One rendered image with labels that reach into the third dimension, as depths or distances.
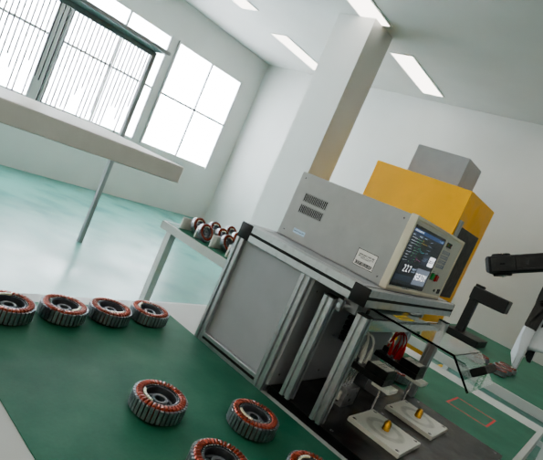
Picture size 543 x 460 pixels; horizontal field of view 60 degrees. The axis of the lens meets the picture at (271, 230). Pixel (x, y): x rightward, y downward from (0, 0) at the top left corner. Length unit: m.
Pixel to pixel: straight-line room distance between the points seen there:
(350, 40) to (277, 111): 3.65
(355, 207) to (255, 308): 0.39
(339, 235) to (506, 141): 5.85
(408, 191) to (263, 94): 4.88
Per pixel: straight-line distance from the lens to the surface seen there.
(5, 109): 0.79
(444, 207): 5.01
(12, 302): 1.19
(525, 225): 6.72
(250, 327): 1.29
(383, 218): 1.26
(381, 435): 1.30
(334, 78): 5.48
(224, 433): 1.03
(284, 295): 1.23
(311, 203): 1.38
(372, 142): 7.70
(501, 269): 0.76
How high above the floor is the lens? 1.25
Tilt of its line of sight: 5 degrees down
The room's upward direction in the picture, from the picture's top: 24 degrees clockwise
